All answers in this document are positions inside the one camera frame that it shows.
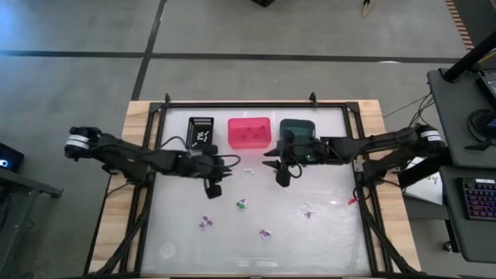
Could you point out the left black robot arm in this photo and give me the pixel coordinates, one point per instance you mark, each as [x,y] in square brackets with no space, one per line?
[116,153]

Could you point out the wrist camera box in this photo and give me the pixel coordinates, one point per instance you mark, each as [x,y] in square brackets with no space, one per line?
[306,151]
[215,166]

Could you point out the black frame clamp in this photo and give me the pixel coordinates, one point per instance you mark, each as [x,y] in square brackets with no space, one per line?
[313,99]
[167,98]

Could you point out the black diagonal pole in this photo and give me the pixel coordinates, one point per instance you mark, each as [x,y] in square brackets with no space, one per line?
[465,62]

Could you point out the teal plastic bin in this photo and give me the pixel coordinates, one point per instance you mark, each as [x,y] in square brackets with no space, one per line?
[306,126]

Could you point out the red tag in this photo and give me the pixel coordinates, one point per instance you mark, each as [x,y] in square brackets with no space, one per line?
[353,201]

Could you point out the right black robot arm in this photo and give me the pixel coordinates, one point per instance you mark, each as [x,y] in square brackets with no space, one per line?
[379,141]

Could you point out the black headphones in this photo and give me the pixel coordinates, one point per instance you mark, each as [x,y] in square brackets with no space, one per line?
[470,128]

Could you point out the black laptop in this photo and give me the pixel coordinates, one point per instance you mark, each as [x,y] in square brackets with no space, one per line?
[489,89]

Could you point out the orange striped strip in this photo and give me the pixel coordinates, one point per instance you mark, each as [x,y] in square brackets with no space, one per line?
[461,27]

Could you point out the black slotted basket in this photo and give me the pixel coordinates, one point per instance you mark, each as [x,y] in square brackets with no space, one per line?
[190,128]

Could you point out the wooden stick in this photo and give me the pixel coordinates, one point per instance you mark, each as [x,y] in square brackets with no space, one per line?
[367,7]

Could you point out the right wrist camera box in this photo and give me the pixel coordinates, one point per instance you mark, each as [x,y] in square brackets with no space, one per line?
[306,151]

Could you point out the pink plastic bin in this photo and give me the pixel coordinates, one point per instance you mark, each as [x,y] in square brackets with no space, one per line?
[250,144]

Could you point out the green plastic toy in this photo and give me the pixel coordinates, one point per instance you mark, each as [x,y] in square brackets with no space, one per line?
[241,207]

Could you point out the grey side desk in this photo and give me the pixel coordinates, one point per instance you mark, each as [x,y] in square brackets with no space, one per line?
[453,116]
[453,232]

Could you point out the white paper sheet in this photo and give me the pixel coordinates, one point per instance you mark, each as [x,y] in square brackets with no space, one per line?
[426,190]

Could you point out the grey bench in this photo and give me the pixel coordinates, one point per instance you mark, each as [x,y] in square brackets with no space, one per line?
[15,217]

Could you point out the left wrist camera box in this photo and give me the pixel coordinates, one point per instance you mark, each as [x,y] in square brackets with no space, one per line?
[215,166]

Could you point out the metal bracket plate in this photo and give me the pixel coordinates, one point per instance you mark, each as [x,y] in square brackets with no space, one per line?
[358,166]

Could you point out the black angled bar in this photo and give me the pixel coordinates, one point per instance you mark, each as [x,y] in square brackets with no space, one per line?
[422,172]

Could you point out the backlit black keyboard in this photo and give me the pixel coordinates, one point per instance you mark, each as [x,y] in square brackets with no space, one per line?
[480,199]

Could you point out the black box blue light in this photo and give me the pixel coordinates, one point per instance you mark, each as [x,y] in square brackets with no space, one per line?
[13,157]

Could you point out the black floor object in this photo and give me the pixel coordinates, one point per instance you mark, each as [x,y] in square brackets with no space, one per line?
[263,2]

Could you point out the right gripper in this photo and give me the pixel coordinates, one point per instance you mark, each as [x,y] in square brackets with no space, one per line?
[286,155]

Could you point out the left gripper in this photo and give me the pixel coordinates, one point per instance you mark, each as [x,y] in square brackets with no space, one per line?
[197,164]

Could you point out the black table frame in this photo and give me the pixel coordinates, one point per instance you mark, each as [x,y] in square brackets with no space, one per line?
[252,105]

